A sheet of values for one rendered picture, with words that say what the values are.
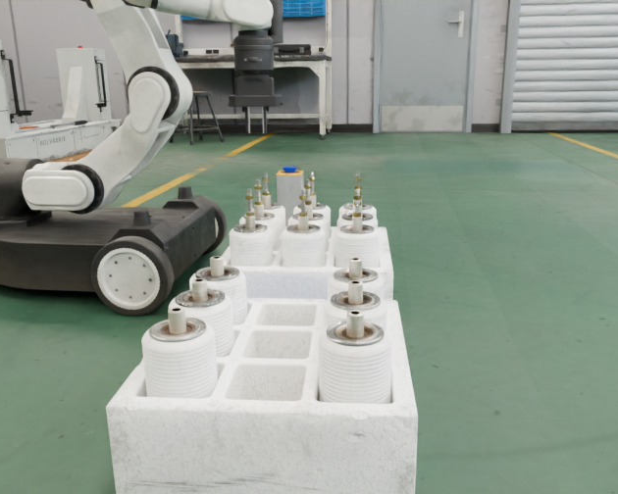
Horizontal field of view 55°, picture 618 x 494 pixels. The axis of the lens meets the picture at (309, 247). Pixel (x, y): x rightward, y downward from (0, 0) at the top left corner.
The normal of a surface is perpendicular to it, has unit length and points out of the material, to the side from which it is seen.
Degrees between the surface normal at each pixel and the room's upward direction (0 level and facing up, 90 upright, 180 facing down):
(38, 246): 90
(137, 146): 113
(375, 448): 90
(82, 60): 90
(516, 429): 0
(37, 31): 90
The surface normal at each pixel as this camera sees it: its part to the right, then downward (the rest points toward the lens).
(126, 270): -0.13, 0.27
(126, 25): 0.00, 0.65
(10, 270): -0.41, 0.26
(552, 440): -0.01, -0.96
